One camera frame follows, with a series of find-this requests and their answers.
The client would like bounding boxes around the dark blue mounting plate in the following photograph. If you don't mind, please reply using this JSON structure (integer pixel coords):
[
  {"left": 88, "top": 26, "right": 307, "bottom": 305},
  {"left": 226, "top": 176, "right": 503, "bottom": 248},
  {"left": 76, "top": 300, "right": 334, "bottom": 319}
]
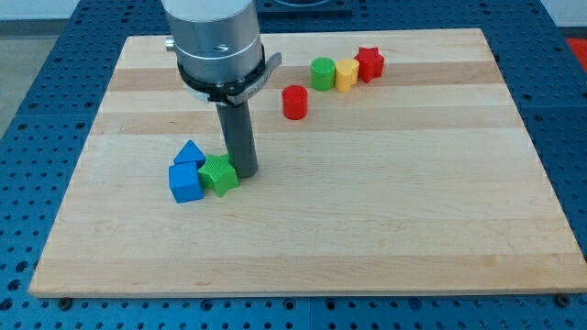
[{"left": 255, "top": 0, "right": 353, "bottom": 15}]

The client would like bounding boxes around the red star block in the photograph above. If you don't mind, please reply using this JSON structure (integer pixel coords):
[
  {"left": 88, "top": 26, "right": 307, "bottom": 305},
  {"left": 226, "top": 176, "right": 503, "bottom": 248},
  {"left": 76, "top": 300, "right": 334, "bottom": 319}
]
[{"left": 354, "top": 47, "right": 385, "bottom": 83}]

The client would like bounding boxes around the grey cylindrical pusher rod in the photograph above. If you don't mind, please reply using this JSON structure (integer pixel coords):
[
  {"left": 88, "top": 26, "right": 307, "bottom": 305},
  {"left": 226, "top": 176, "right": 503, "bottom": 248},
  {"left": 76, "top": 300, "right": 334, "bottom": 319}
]
[{"left": 216, "top": 102, "right": 258, "bottom": 179}]

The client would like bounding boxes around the blue cube block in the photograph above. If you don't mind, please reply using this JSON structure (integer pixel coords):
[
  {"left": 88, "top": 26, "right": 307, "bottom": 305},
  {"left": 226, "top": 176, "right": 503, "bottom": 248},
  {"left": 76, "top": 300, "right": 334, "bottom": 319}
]
[{"left": 168, "top": 162, "right": 205, "bottom": 204}]

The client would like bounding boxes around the yellow heart block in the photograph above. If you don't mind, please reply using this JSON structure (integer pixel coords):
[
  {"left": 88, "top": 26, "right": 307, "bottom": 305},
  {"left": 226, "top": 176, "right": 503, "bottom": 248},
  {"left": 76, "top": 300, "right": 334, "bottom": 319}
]
[{"left": 335, "top": 59, "right": 360, "bottom": 93}]

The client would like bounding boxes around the green star block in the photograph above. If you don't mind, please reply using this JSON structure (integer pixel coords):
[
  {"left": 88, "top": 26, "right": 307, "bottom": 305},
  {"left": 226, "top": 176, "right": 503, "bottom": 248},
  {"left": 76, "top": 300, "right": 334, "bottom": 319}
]
[{"left": 198, "top": 154, "right": 239, "bottom": 197}]

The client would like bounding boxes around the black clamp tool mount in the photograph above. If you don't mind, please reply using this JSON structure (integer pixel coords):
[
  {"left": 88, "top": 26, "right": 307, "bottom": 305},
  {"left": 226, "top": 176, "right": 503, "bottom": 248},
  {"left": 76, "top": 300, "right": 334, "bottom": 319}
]
[{"left": 177, "top": 46, "right": 282, "bottom": 105}]

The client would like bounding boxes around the red cylinder block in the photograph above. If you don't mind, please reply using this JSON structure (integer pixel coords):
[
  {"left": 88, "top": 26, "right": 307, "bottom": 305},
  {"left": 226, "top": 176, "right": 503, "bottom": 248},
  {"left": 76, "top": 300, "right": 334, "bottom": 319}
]
[{"left": 282, "top": 85, "right": 308, "bottom": 120}]

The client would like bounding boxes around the blue triangle block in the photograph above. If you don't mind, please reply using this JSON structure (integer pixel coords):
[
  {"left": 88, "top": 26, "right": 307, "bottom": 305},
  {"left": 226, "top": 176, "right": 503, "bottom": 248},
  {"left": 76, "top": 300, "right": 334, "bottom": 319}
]
[{"left": 173, "top": 140, "right": 206, "bottom": 168}]

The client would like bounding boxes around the green cylinder block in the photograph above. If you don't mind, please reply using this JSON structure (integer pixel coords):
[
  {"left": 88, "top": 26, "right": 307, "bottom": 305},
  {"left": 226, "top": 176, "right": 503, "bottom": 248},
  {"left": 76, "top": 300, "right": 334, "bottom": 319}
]
[{"left": 310, "top": 57, "right": 336, "bottom": 91}]

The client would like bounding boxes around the wooden board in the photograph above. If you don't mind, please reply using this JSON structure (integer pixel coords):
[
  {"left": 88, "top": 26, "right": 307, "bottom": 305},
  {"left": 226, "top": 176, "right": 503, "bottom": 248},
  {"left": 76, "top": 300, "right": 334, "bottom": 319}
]
[{"left": 29, "top": 28, "right": 586, "bottom": 298}]

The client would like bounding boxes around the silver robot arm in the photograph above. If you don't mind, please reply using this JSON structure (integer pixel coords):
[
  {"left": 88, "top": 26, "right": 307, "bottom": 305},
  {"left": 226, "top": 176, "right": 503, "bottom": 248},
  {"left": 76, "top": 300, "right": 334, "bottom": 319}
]
[{"left": 161, "top": 0, "right": 282, "bottom": 178}]

